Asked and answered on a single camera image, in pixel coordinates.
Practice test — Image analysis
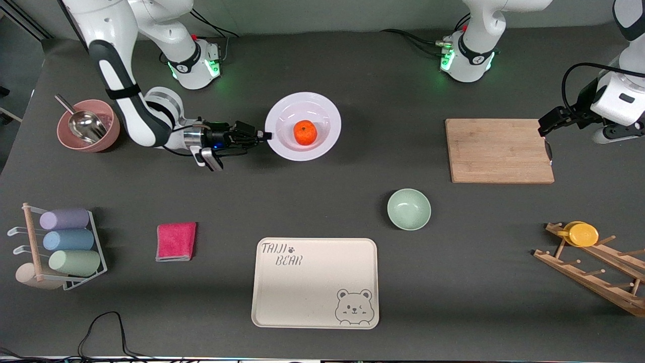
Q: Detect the orange fruit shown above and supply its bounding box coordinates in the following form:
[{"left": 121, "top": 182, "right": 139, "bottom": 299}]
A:
[{"left": 294, "top": 120, "right": 318, "bottom": 146}]

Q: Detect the white round plate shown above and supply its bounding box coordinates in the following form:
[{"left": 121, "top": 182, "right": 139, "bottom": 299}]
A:
[{"left": 265, "top": 92, "right": 342, "bottom": 162}]

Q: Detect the wooden cutting board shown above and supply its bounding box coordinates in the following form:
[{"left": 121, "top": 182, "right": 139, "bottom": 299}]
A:
[{"left": 445, "top": 118, "right": 555, "bottom": 184}]

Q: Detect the pink bowl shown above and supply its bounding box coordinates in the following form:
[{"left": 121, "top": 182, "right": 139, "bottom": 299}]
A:
[{"left": 56, "top": 99, "right": 121, "bottom": 153}]

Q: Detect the yellow cup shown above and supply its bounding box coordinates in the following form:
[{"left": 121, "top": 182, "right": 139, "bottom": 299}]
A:
[{"left": 563, "top": 221, "right": 599, "bottom": 248}]

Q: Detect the pink folded cloth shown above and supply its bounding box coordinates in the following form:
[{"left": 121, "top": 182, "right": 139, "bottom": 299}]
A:
[{"left": 156, "top": 222, "right": 198, "bottom": 262}]

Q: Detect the metal scoop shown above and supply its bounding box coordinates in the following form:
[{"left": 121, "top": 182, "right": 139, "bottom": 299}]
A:
[{"left": 54, "top": 94, "right": 108, "bottom": 144}]

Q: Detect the wooden peg drying rack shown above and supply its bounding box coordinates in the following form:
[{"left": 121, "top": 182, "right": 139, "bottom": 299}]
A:
[{"left": 533, "top": 222, "right": 645, "bottom": 317}]

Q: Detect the beige bear print tray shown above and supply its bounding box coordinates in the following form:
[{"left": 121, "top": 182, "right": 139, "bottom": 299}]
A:
[{"left": 251, "top": 237, "right": 379, "bottom": 330}]

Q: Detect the light green bowl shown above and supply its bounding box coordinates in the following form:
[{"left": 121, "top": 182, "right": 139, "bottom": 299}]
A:
[{"left": 387, "top": 189, "right": 432, "bottom": 231}]

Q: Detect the purple cup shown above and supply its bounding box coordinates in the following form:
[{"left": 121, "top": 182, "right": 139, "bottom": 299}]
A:
[{"left": 39, "top": 207, "right": 90, "bottom": 230}]

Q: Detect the blue cup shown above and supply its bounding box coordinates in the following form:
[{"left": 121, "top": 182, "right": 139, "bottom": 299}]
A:
[{"left": 42, "top": 229, "right": 95, "bottom": 252}]

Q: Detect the green cup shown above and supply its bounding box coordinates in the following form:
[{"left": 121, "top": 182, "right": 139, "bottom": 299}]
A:
[{"left": 48, "top": 250, "right": 101, "bottom": 277}]

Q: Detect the beige cup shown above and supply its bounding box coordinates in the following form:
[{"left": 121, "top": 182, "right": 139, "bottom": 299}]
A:
[{"left": 15, "top": 263, "right": 63, "bottom": 290}]

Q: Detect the black right arm base cable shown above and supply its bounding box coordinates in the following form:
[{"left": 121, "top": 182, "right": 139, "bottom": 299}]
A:
[{"left": 190, "top": 8, "right": 240, "bottom": 64}]

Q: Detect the black arm base cable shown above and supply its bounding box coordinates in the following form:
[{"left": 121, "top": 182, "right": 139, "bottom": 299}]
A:
[
  {"left": 190, "top": 8, "right": 240, "bottom": 64},
  {"left": 379, "top": 13, "right": 472, "bottom": 58}
]

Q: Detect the black left arm base cable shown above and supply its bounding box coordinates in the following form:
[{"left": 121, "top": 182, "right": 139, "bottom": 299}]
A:
[{"left": 379, "top": 13, "right": 472, "bottom": 58}]

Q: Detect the black cable at table edge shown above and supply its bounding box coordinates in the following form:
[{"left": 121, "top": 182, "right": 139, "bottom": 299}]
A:
[{"left": 0, "top": 311, "right": 202, "bottom": 363}]

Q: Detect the white wire cup rack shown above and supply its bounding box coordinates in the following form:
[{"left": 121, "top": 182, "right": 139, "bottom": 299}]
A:
[{"left": 8, "top": 203, "right": 108, "bottom": 291}]

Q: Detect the black frame bar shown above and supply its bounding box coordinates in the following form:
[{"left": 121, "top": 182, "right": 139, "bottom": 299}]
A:
[{"left": 0, "top": 0, "right": 51, "bottom": 40}]

